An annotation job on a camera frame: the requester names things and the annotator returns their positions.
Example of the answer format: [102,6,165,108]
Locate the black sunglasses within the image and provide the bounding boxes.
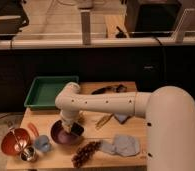
[92,84,127,95]

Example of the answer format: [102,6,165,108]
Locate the red metal bowl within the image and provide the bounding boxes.
[1,128,31,156]

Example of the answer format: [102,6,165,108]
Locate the small blue cloth piece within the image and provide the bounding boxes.
[114,114,129,124]

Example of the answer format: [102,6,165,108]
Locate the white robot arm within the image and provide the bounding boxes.
[55,82,195,171]

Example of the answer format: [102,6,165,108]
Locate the purple bowl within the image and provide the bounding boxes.
[50,120,81,145]

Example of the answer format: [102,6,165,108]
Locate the black eraser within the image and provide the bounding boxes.
[71,123,84,136]

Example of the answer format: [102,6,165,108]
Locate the small silver cup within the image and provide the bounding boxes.
[20,146,37,162]

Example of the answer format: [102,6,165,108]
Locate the black monitor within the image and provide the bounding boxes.
[124,0,181,32]

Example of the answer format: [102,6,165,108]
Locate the black case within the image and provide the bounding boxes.
[0,0,29,35]

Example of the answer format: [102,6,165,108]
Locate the metal frame rail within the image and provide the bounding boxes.
[0,10,195,50]

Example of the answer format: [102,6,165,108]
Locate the small tan round object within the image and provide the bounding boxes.
[77,112,84,122]

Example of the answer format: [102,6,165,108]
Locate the blue-grey cloth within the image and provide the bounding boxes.
[100,134,140,157]

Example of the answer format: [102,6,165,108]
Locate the dark grape bunch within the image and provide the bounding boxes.
[72,141,100,168]

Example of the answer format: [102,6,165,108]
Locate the green plastic tray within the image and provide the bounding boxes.
[24,76,79,110]

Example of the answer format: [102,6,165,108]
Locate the light blue cup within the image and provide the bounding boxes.
[34,135,51,152]

